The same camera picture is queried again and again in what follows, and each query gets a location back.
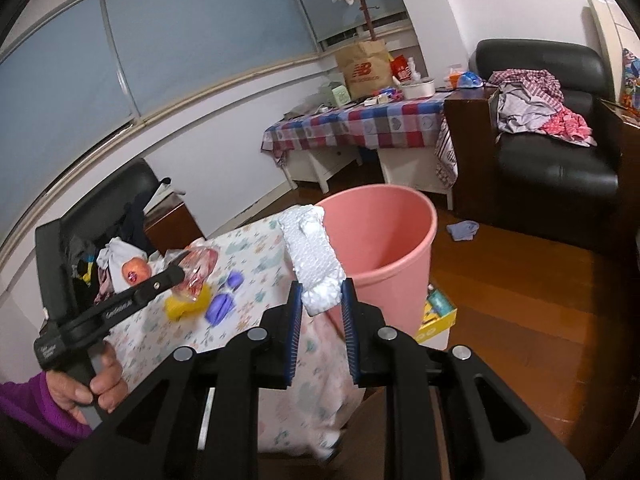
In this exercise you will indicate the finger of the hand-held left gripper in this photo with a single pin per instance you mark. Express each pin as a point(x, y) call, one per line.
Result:
point(130, 300)

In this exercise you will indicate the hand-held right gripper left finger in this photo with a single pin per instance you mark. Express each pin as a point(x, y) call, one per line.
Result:
point(295, 330)

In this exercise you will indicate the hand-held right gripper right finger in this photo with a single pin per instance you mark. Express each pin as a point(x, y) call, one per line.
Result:
point(350, 330)

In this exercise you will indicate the pink plastic bucket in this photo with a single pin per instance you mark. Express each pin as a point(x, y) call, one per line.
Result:
point(395, 280)

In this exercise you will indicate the clear plastic packaging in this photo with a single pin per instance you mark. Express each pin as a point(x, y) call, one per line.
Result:
point(197, 275)

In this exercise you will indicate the person's left forearm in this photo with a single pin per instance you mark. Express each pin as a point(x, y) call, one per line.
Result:
point(30, 405)

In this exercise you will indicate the person's left hand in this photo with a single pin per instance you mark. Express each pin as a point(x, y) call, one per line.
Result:
point(110, 385)

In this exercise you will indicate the pink patterned cloth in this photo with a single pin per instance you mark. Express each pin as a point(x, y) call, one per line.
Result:
point(104, 282)

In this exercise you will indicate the red apple with sticker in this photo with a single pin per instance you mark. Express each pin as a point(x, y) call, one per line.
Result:
point(137, 267)

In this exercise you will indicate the white garment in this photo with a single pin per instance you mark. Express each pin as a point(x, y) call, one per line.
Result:
point(112, 252)

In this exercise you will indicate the yellow sponge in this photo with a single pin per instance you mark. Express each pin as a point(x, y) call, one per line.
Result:
point(182, 308)

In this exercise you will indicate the blue and yellow item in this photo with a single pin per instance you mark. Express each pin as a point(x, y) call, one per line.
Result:
point(87, 267)

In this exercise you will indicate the floral tablecloth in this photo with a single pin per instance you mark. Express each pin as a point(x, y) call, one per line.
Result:
point(255, 270)

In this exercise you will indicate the small purple wrapper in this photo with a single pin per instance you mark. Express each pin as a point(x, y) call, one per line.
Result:
point(233, 279)

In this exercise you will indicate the yellow cardboard box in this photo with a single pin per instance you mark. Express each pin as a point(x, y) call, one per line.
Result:
point(437, 317)

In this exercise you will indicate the black leather armchair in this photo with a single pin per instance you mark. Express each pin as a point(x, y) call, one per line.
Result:
point(120, 185)

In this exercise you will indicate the blue cloth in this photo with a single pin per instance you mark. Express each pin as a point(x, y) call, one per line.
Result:
point(462, 230)

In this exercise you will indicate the white bench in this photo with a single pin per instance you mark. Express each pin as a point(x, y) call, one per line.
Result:
point(410, 172)
point(310, 160)

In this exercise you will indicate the red checked hanging cloth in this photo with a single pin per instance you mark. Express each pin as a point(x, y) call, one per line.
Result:
point(445, 155)

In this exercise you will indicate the dark wooden side table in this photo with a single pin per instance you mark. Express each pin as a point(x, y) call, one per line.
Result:
point(470, 160)

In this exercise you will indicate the checked tablecloth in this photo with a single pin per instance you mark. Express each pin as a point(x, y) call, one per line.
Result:
point(350, 120)

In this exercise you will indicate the green tissue box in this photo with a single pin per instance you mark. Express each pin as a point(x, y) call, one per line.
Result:
point(336, 94)

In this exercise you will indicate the white bowl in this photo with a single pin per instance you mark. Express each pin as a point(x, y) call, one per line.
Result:
point(417, 90)

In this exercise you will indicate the black leather sofa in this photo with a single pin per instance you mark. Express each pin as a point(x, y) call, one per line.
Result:
point(550, 175)

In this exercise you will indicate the brown paper bag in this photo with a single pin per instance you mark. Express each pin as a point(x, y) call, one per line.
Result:
point(362, 67)

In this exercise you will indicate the red snack bag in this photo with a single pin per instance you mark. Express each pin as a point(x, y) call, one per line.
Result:
point(398, 67)

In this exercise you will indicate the orange item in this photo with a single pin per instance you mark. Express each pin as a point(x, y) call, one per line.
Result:
point(454, 79)

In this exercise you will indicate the window with blinds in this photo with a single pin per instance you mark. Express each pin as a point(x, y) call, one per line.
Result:
point(175, 25)

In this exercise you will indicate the pile of patterned clothes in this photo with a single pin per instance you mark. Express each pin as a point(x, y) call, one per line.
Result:
point(535, 105)

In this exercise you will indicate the wooden coat rack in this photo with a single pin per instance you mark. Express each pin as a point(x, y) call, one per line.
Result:
point(367, 15)

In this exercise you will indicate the wooden cabinet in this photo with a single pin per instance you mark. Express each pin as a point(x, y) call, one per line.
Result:
point(625, 160)

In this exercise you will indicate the white board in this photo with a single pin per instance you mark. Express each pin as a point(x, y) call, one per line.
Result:
point(607, 30)

